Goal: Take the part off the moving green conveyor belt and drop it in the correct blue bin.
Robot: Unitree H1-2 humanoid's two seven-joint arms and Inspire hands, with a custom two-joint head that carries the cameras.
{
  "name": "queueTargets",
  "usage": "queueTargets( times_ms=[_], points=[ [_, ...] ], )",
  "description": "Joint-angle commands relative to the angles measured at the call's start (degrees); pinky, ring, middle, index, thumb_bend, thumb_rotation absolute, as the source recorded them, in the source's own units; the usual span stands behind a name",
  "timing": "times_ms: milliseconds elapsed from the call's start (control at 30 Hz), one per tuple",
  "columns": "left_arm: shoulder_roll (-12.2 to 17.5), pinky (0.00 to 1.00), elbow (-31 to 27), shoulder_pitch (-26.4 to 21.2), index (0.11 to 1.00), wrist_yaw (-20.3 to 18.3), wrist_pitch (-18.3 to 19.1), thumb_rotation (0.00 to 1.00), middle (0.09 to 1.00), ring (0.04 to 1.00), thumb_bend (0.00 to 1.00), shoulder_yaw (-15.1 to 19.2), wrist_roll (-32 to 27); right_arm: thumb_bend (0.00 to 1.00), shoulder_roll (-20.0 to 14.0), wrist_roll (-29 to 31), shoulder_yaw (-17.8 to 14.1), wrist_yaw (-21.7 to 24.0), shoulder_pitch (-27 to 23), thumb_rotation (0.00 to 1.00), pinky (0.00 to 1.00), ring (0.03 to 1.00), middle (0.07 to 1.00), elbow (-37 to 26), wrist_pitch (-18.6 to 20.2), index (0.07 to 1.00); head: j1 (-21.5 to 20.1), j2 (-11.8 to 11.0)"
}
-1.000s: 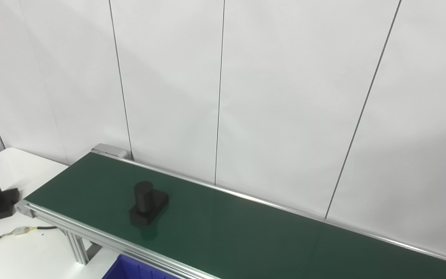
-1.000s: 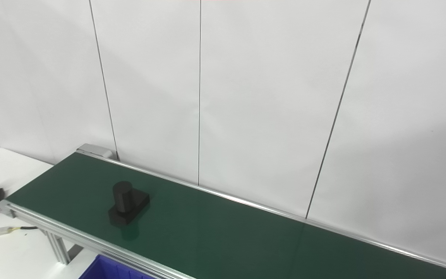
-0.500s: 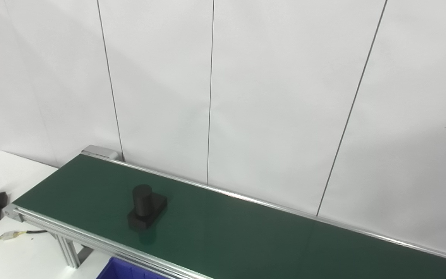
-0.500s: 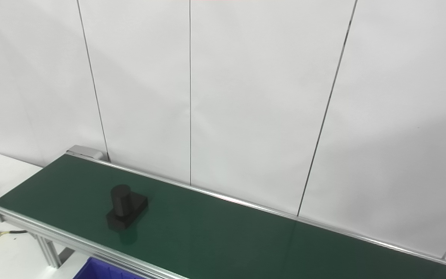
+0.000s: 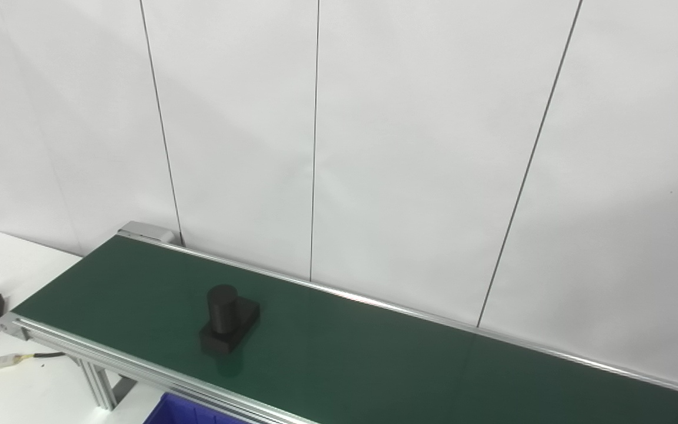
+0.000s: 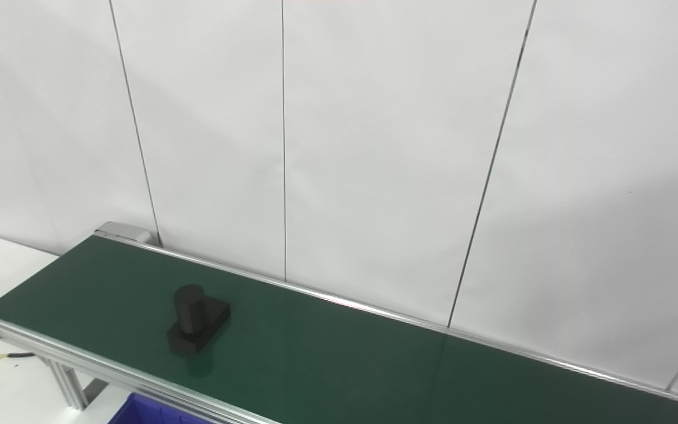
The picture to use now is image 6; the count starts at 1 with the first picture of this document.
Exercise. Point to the black cylinder block part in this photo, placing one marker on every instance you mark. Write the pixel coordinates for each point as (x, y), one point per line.
(195, 321)

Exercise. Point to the green conveyor belt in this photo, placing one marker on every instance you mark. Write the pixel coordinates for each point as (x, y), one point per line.
(345, 359)
(80, 356)

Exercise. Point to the blue plastic bin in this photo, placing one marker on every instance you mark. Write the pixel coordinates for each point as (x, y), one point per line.
(145, 412)

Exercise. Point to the aluminium conveyor leg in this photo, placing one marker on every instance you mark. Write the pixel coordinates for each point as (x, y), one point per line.
(71, 383)

